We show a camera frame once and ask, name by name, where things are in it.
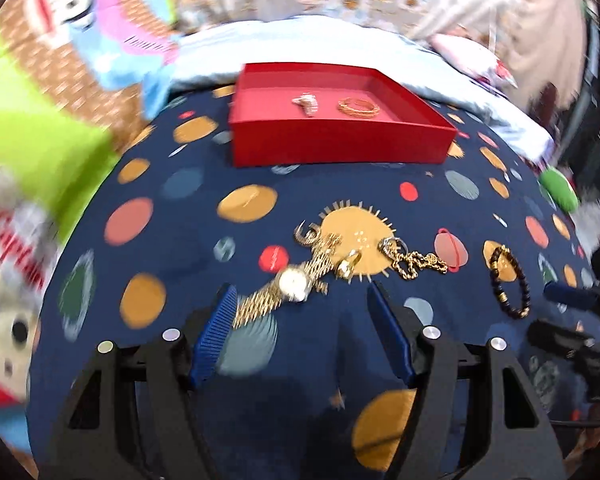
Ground gold wrist watch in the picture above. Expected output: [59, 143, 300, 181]
[232, 234, 342, 330]

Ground gold bangle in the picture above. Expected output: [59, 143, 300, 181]
[337, 97, 381, 121]

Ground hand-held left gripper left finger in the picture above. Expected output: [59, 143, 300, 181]
[47, 284, 238, 480]

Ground light blue pillow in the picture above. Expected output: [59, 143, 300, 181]
[170, 15, 553, 161]

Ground gold hoop earring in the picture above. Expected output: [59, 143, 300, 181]
[294, 221, 323, 247]

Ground black bead bracelet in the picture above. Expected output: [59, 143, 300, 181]
[489, 244, 531, 320]

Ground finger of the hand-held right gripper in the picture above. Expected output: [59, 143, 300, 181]
[526, 319, 600, 403]
[543, 280, 600, 313]

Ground colourful cartoon monkey blanket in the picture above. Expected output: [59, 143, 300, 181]
[0, 0, 186, 461]

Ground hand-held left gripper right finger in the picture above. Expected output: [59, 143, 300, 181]
[367, 281, 566, 480]

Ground gold chain bracelet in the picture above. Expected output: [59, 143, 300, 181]
[392, 251, 449, 281]

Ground gold ring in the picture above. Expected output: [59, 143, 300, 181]
[336, 249, 363, 281]

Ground green plush toy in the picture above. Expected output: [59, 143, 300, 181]
[539, 167, 580, 212]

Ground white pearl bracelet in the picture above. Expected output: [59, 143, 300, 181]
[292, 92, 317, 117]

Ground red cardboard box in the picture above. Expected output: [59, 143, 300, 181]
[228, 62, 458, 168]

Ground navy planet print blanket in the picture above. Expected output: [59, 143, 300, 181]
[27, 82, 600, 480]

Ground pink plush pillow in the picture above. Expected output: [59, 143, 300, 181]
[430, 32, 518, 93]

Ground beige curtain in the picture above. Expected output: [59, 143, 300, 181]
[410, 0, 588, 106]

